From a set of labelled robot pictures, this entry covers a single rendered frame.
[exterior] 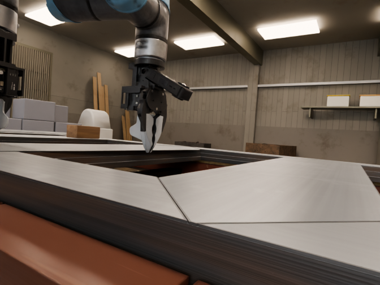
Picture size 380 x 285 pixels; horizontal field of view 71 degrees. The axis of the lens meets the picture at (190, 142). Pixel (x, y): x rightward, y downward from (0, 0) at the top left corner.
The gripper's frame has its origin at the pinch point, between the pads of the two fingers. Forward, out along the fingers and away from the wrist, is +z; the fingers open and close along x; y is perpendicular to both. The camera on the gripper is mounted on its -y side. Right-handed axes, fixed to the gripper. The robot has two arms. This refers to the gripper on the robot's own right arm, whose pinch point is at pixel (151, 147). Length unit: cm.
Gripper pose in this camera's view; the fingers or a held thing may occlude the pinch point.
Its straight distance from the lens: 62.3
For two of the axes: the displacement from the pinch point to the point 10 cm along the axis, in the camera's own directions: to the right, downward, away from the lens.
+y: -8.5, -0.7, 5.2
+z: -0.7, 10.0, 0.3
